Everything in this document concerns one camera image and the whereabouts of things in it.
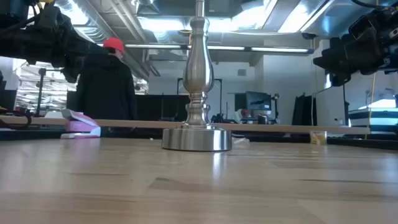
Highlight long ceiling light bar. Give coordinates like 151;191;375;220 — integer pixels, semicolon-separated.
96;43;315;55

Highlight black computer monitor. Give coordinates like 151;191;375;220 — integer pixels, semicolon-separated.
244;91;272;111

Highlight person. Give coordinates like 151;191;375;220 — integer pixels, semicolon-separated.
75;37;137;121
234;108;250;124

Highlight thick black cable yellow plug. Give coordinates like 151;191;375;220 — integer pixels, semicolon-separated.
0;106;33;131

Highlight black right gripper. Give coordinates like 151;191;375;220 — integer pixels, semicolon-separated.
312;7;389;87

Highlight small clear jar yellow contents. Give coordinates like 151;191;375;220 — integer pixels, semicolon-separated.
310;130;328;145

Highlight pink and white stapler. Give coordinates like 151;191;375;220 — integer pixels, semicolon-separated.
60;108;102;140

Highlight white black striped platform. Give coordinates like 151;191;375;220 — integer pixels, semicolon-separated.
348;107;398;134

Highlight adjacent wooden table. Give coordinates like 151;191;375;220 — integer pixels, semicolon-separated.
0;115;371;135

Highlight black table frame rail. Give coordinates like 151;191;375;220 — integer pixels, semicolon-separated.
0;128;398;151

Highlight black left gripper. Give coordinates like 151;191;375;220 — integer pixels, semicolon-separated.
0;17;108;84

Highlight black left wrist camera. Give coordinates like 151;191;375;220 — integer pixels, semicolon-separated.
37;1;74;32

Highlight black partition panels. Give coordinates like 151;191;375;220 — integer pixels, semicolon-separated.
66;90;191;122

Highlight white board black frame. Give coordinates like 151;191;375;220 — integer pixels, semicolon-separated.
315;84;347;127

